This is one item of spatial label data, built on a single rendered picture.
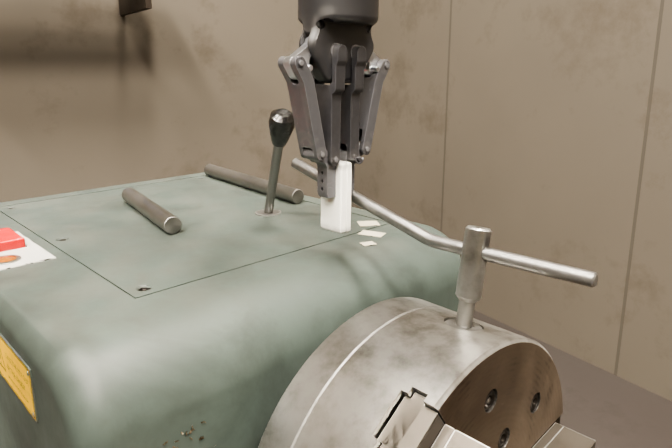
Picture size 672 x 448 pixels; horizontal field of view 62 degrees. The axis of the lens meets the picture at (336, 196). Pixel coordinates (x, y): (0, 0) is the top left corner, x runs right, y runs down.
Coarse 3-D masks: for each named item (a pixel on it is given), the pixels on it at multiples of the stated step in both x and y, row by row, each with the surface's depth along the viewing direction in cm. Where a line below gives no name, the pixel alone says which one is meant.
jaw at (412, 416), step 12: (420, 396) 41; (408, 408) 41; (420, 408) 40; (396, 420) 40; (408, 420) 40; (420, 420) 40; (432, 420) 39; (384, 432) 40; (396, 432) 40; (408, 432) 39; (420, 432) 39; (432, 432) 40; (444, 432) 40; (456, 432) 39; (384, 444) 39; (396, 444) 39; (408, 444) 39; (420, 444) 39; (432, 444) 40; (444, 444) 39; (456, 444) 39; (468, 444) 38; (480, 444) 38
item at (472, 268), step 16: (464, 240) 48; (480, 240) 47; (464, 256) 48; (480, 256) 47; (464, 272) 48; (480, 272) 48; (464, 288) 48; (480, 288) 48; (464, 304) 48; (464, 320) 48
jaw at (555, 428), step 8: (560, 416) 57; (552, 424) 56; (552, 432) 54; (560, 432) 54; (568, 432) 54; (576, 432) 54; (544, 440) 53; (552, 440) 53; (560, 440) 53; (568, 440) 53; (576, 440) 53; (584, 440) 53; (592, 440) 53
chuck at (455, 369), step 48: (384, 336) 47; (432, 336) 46; (480, 336) 46; (336, 384) 44; (384, 384) 42; (432, 384) 41; (480, 384) 43; (528, 384) 50; (336, 432) 41; (480, 432) 45; (528, 432) 51
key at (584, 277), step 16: (368, 208) 55; (384, 208) 55; (400, 224) 53; (432, 240) 51; (448, 240) 50; (496, 256) 46; (512, 256) 46; (544, 272) 44; (560, 272) 43; (576, 272) 42; (592, 272) 42
